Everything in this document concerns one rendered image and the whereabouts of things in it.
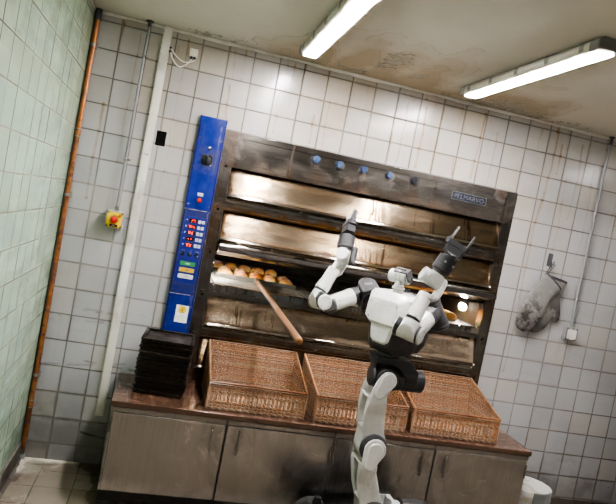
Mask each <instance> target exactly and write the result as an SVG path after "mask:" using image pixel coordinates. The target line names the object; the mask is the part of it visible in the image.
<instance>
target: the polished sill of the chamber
mask: <svg viewBox="0 0 616 504"><path fill-rule="evenodd" d="M208 290H211V291H217V292H223V293H230V294H236V295H242V296H248V297H254V298H260V299H266V298H265V296H264V295H263V293H262V292H261V291H258V290H252V289H246V288H240V287H234V286H228V285H222V284H216V283H209V289H208ZM268 293H269V294H270V296H271V297H272V298H273V300H274V301H278V302H284V303H291V304H297V305H303V306H309V304H308V299H306V298H300V297H294V296H288V295H282V294H276V293H270V292H268ZM266 300H267V299H266ZM309 307H310V306H309ZM339 312H345V313H351V314H358V315H364V316H366V314H365V312H366V310H364V311H360V310H359V308H358V307H354V306H350V307H347V308H345V309H342V310H339ZM446 329H449V330H455V331H461V332H467V333H473V334H478V333H479V328H477V327H474V326H468V325H462V324H456V323H450V326H449V327H448V328H446Z"/></svg>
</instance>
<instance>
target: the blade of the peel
mask: <svg viewBox="0 0 616 504"><path fill-rule="evenodd" d="M214 271H215V275H216V276H218V277H224V278H230V279H235V280H241V281H247V282H253V283H254V278H248V277H242V276H237V275H231V274H225V273H219V272H218V270H215V269H214ZM261 283H262V284H264V285H270V286H276V287H282V288H287V289H293V290H296V286H295V285H288V284H283V283H277V282H271V281H265V280H261Z"/></svg>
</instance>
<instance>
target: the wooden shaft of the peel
mask: <svg viewBox="0 0 616 504"><path fill-rule="evenodd" d="M256 284H257V286H258V287H259V289H260V290H261V292H262V293H263V295H264V296H265V298H266V299H267V301H268V302H269V304H270V305H271V307H272V308H273V310H274V311H275V313H276V314H277V315H278V317H279V318H280V320H281V321H282V323H283V324H284V326H285V327H286V329H287V330H288V332H289V333H290V335H291V336H292V338H293V339H294V341H295V342H296V344H298V345H300V344H302V342H303V339H302V338H301V337H300V335H299V334H298V332H297V331H296V330H295V328H294V327H293V326H292V324H291V323H290V322H289V320H288V319H287V317H286V316H285V315H284V313H283V312H282V311H281V309H280V308H279V307H278V305H277V304H276V302H275V301H274V300H273V298H272V297H271V296H270V294H269V293H268V292H267V290H266V289H265V287H264V286H263V285H262V283H261V282H260V281H259V280H257V281H256Z"/></svg>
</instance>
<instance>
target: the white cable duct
mask: <svg viewBox="0 0 616 504"><path fill-rule="evenodd" d="M172 33H173V27H169V26H165V27H164V32H163V38H162V44H161V49H160V55H159V60H158V66H157V71H156V77H155V83H154V88H153V94H152V99H151V105H150V110H149V116H148V121H147V127H146V133H145V138H144V144H143V149H142V155H141V160H140V166H139V171H138V177H137V183H136V188H135V194H134V199H133V205H132V210H131V216H130V222H129V227H128V233H127V238H126V244H125V249H124V255H123V260H122V266H121V272H120V277H119V283H118V288H117V294H116V299H115V305H114V311H113V316H112V322H111V327H110V333H109V338H108V344H107V349H106V355H105V361H104V366H103V372H102V377H101V383H100V388H99V394H98V399H97V405H96V411H95V416H103V415H104V409H105V404H106V398H107V393H108V387H109V381H110V376H111V370H112V365H113V359H114V354H115V348H116V343H117V337H118V332H119V326H120V321H121V315H122V309H123V304H124V298H125V293H126V287H127V282H128V276H129V271H130V265H131V260H132V254H133V249H134V243H135V237H136V232H137V226H138V221H139V215H140V210H141V204H142V199H143V193H144V188H145V182H146V177H147V171H148V165H149V160H150V154H151V149H152V143H153V138H154V132H155V127H156V121H157V116H158V110H159V105H160V99H161V93H162V88H163V82H164V77H165V71H166V66H167V60H168V55H169V49H170V44H171V38H172Z"/></svg>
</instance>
